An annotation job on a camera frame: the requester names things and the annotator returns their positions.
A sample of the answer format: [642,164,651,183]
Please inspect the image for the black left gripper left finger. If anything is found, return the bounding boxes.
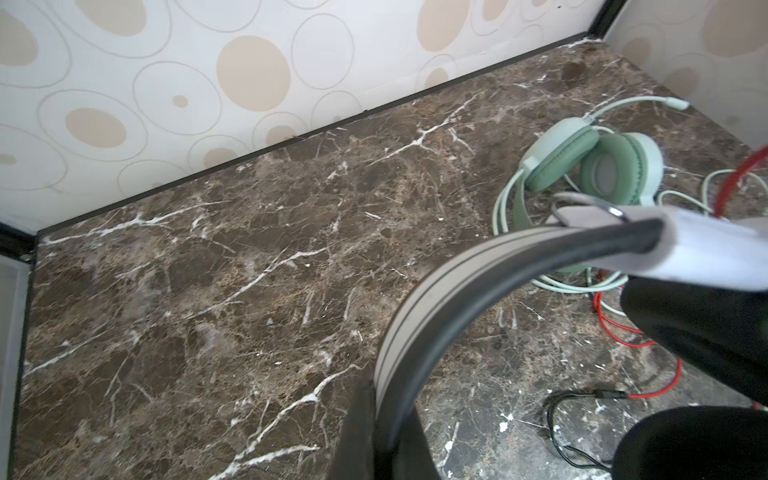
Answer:
[326,380,376,480]

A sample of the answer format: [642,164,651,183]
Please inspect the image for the white black headphones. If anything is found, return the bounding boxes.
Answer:
[372,194,767,479]

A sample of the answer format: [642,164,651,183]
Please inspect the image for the red headphone cable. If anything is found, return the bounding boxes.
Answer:
[592,145,768,412]

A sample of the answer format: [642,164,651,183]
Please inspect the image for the black vertical frame post left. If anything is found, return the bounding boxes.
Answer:
[0,222,37,263]

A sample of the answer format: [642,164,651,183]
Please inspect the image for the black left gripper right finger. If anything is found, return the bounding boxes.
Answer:
[392,409,441,480]

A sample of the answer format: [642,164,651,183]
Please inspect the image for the mint green headphones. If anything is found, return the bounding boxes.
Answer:
[491,96,690,235]

